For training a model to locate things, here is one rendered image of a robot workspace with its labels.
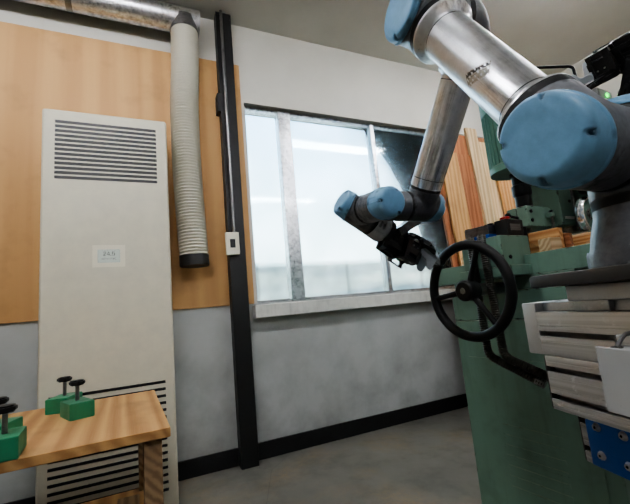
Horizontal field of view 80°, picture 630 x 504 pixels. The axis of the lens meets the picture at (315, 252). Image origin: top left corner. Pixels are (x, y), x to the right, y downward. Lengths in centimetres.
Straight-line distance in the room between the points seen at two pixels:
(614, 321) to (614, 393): 17
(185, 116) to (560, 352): 204
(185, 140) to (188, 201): 35
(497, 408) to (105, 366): 154
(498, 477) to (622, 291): 97
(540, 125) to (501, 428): 106
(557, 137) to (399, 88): 283
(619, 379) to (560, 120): 29
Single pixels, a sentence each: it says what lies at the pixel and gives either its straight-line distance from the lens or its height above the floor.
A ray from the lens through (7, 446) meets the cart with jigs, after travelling 116.
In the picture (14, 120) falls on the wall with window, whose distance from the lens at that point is 250.
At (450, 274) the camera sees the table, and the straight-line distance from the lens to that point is 144.
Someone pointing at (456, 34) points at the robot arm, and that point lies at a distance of 75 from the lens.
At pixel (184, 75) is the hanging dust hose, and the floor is 216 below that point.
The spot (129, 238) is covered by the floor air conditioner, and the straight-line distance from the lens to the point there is 194.
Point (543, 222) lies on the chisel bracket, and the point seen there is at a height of 101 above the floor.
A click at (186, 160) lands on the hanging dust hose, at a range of 219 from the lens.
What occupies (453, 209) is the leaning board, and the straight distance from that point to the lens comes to 301.
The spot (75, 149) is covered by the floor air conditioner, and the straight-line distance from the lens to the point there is 208.
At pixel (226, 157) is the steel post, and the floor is 173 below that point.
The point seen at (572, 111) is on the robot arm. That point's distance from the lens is 55.
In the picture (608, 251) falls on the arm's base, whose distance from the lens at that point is 65.
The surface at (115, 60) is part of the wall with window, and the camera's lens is 264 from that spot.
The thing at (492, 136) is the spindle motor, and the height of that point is 133.
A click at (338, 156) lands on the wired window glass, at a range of 283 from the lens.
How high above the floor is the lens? 80
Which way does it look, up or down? 9 degrees up
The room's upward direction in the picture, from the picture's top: 5 degrees counter-clockwise
